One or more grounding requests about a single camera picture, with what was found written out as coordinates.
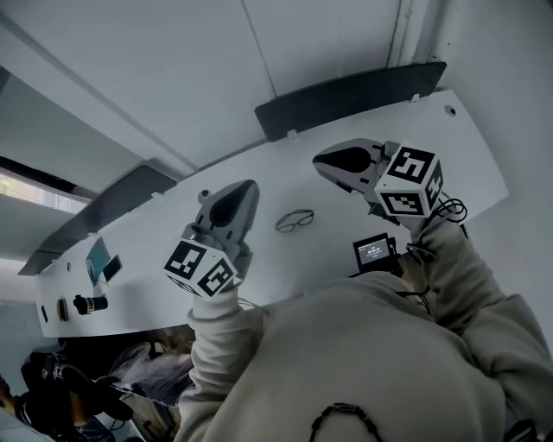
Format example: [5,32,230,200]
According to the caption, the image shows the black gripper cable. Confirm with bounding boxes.
[430,197,470,239]

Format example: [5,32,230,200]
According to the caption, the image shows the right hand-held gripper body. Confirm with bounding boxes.
[311,137,446,226]

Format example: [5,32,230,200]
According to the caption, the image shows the person's right forearm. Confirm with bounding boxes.
[407,214,515,334]

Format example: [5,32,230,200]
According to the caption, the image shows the grey desk partition panel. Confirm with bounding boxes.
[16,158,179,277]

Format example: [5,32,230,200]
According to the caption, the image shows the black-framed glasses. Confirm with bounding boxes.
[275,209,315,235]

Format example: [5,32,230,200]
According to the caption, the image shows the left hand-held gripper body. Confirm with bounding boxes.
[162,179,261,300]

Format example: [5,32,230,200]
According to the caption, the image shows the person's left forearm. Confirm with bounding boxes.
[186,285,270,392]

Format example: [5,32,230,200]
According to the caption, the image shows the person's beige sweatshirt torso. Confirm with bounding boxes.
[174,271,553,442]

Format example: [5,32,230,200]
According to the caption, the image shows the black cylindrical lens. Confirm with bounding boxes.
[72,294,110,317]

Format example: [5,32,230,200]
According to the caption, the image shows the clear plastic bag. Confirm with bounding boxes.
[106,339,195,407]

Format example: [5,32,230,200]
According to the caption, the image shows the long black desk partition panel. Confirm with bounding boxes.
[253,61,448,144]

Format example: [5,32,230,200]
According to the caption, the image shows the black smartphone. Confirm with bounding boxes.
[103,254,124,282]

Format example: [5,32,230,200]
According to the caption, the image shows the black braided neck cord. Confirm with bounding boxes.
[309,401,386,442]

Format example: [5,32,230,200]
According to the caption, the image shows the small black monitor screen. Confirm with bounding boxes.
[352,232,397,274]

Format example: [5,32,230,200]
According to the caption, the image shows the black chest cable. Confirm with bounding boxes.
[395,243,435,316]

